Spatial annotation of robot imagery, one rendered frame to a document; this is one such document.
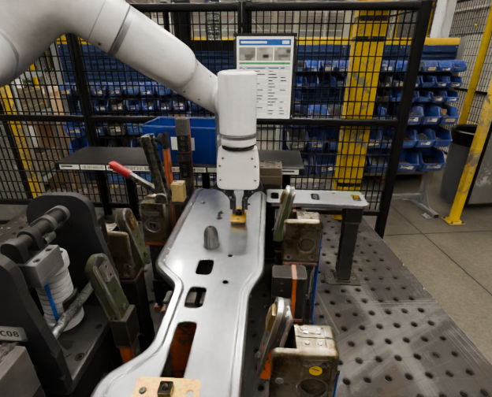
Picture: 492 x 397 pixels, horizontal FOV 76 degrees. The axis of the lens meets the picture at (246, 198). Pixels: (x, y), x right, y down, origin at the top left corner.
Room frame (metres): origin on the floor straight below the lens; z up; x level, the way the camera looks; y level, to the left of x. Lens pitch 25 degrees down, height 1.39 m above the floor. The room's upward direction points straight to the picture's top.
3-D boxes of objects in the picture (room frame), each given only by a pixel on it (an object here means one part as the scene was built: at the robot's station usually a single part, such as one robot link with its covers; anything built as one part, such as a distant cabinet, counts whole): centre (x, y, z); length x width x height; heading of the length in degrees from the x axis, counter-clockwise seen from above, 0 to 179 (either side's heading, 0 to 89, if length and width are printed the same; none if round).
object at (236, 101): (0.72, 0.02, 1.29); 0.09 x 0.08 x 0.13; 25
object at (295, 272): (0.52, -0.09, 0.84); 0.11 x 0.08 x 0.29; 86
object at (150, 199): (0.74, 0.23, 0.88); 0.07 x 0.06 x 0.35; 86
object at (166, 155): (0.84, 0.22, 0.95); 0.03 x 0.01 x 0.50; 176
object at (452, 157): (3.00, -2.24, 0.36); 0.50 x 0.50 x 0.73
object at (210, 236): (0.60, 0.08, 1.02); 0.03 x 0.03 x 0.07
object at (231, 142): (0.72, 0.02, 1.21); 0.09 x 0.08 x 0.03; 86
